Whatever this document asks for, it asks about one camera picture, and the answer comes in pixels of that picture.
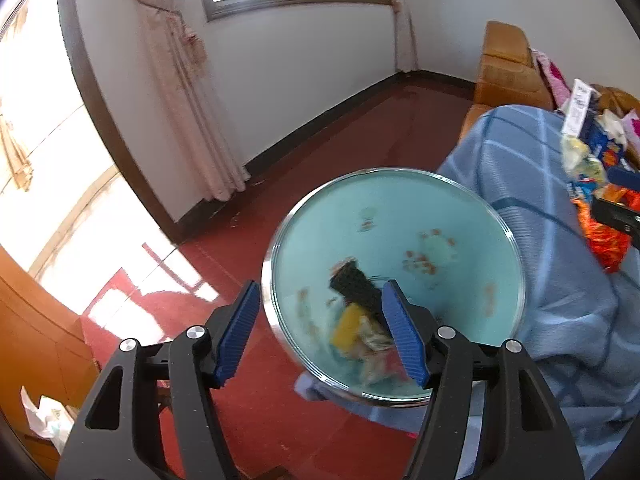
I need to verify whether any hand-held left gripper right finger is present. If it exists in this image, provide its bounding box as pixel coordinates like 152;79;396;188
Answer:
381;279;586;480

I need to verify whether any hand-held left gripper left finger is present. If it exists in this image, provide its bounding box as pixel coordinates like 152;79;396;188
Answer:
55;280;261;480

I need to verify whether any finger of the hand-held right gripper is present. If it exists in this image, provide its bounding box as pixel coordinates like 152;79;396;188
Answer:
607;167;640;187
590;196;640;252

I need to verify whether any clear pinkish plastic bag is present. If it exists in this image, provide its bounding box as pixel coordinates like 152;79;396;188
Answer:
360;350;417;389

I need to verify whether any yellow sponge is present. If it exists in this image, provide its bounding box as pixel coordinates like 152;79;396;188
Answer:
329;304;369;357

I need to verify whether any light blue waste bin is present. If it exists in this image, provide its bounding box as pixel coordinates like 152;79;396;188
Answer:
261;166;527;408

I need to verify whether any white tissue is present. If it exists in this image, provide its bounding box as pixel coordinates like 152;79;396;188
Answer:
597;109;626;137

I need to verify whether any tan leather sofa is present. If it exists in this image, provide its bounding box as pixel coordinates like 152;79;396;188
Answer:
594;87;640;117

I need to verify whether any white milk carton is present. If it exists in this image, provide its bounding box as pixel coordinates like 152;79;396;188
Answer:
560;79;597;139

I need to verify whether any blue plaid tablecloth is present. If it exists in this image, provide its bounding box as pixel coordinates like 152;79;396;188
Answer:
294;104;640;480

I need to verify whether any tan leather armchair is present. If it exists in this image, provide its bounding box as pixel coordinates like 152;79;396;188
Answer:
459;20;557;147

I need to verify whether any crumpled white paper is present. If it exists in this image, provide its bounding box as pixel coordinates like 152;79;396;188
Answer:
20;385;77;457

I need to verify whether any pink curtain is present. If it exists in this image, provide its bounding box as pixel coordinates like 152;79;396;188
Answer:
122;0;252;204
385;0;419;74

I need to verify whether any tan balcony curtain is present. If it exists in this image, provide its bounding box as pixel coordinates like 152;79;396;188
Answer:
0;114;32;192

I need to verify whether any brown door frame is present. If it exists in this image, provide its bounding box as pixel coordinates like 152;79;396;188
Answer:
55;0;182;247

